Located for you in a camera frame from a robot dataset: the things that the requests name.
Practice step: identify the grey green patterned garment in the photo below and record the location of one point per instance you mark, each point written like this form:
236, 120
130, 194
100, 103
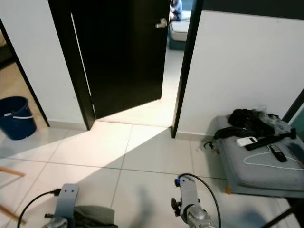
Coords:
95, 217

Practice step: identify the grey upholstered ottoman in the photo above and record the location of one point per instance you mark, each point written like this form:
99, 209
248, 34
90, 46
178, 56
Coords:
261, 171

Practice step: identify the white remote control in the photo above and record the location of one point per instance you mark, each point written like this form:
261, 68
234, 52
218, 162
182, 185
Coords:
247, 141

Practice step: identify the black remote control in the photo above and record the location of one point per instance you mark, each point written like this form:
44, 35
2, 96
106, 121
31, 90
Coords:
278, 153

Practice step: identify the black spray bottle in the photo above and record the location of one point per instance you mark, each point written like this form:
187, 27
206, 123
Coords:
270, 139

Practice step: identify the clear plastic bag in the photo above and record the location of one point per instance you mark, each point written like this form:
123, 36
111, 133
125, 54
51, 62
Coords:
268, 112

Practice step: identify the wooden stick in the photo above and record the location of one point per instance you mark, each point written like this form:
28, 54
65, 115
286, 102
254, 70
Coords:
12, 171

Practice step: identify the black door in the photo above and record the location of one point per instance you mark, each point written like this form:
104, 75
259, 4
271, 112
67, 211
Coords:
118, 52

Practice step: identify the blue plastic bucket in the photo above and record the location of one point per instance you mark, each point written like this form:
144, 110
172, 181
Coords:
19, 121

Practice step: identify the white sofa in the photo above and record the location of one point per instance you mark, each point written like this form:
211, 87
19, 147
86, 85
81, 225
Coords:
179, 31

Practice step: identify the seated person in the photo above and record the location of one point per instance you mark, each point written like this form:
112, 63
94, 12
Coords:
175, 10

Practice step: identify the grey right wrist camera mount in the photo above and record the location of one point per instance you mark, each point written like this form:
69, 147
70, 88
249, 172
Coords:
187, 190

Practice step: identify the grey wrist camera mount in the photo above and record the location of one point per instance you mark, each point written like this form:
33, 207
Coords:
187, 190
67, 199

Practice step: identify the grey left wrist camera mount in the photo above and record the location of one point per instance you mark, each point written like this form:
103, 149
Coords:
67, 199

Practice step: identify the black wall trim strip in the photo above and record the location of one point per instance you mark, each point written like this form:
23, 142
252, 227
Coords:
295, 107

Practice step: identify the wide black door frame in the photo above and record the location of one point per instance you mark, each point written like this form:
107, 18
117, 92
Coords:
77, 71

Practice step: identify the thin black door frame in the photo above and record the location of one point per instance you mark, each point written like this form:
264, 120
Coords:
27, 80

